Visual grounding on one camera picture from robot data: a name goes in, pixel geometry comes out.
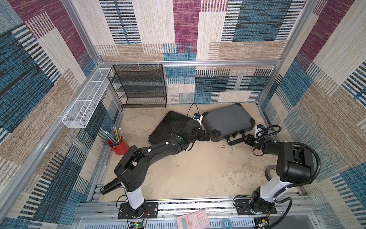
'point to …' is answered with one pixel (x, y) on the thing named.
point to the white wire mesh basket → (82, 111)
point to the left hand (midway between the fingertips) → (206, 130)
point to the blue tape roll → (227, 223)
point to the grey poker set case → (227, 121)
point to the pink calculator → (196, 220)
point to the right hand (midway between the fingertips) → (248, 140)
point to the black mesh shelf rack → (139, 85)
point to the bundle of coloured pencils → (117, 138)
